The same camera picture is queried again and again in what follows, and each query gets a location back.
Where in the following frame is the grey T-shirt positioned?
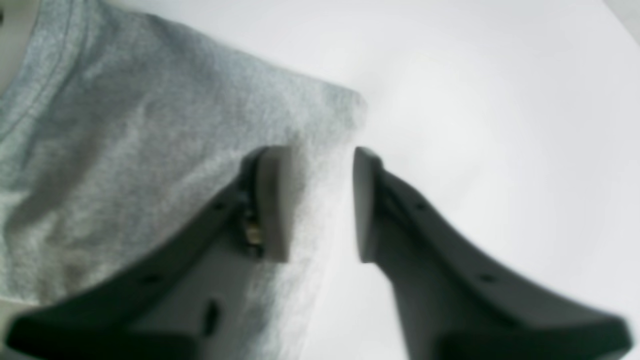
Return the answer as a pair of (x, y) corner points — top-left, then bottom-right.
(0, 0), (365, 360)

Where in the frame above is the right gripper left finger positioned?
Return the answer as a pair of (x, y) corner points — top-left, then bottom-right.
(5, 146), (292, 360)

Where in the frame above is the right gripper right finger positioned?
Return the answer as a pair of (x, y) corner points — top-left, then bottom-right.
(352, 146), (633, 360)

